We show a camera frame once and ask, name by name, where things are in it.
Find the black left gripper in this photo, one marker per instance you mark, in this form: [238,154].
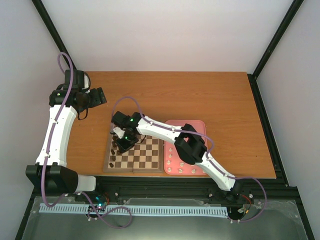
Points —
[98,101]

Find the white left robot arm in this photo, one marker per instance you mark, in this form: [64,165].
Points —
[50,173]

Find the light blue cable duct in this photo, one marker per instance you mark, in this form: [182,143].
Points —
[138,210]

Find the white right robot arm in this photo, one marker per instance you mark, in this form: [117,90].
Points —
[189,144]

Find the black aluminium frame rail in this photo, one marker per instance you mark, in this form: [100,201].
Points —
[276,213]

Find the wooden chess board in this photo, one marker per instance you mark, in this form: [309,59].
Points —
[147,156]

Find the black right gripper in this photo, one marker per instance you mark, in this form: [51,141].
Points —
[124,148]

